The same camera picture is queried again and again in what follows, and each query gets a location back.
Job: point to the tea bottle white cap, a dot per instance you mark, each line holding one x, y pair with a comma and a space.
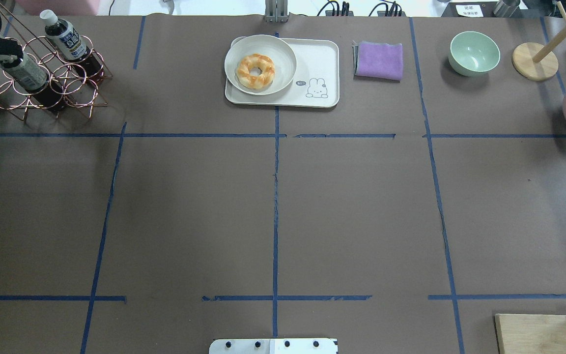
47, 91

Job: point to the glazed donut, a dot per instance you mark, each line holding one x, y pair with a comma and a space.
255, 71

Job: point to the beige round plate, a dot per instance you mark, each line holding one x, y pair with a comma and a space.
282, 54

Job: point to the grey usb hub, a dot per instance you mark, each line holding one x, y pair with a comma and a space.
387, 8
334, 8

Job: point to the purple folded cloth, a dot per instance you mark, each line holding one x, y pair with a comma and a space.
378, 60

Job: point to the green ceramic bowl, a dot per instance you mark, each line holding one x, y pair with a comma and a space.
473, 54

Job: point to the small metal cup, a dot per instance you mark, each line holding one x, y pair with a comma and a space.
505, 8

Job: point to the wooden mug tree stand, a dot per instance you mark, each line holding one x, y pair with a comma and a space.
536, 61

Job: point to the wooden cutting board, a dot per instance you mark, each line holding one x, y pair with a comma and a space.
531, 333

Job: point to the copper wire bottle rack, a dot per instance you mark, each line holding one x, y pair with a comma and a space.
50, 72

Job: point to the aluminium frame post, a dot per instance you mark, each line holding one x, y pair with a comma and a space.
276, 11

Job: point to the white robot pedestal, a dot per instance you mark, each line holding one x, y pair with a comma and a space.
275, 346

